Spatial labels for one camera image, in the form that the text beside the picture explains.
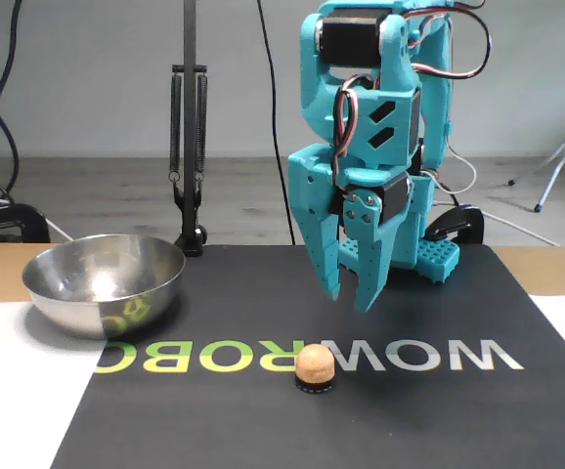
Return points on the white metal stand legs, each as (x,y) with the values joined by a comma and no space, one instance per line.
(552,178)

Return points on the black table clamp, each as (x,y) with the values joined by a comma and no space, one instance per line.
(458,222)

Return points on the teal robot arm with base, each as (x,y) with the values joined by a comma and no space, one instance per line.
(312,88)

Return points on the large black clamp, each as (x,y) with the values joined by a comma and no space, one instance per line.
(13,220)

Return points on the teal gripper with motor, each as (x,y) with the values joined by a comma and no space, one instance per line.
(312,183)

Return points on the small tan cork ball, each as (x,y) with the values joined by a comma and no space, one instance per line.
(314,364)

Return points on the metal bowl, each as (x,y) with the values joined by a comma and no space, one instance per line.
(101,283)

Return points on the black mat with WOWROBO print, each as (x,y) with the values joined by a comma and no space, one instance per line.
(312,430)

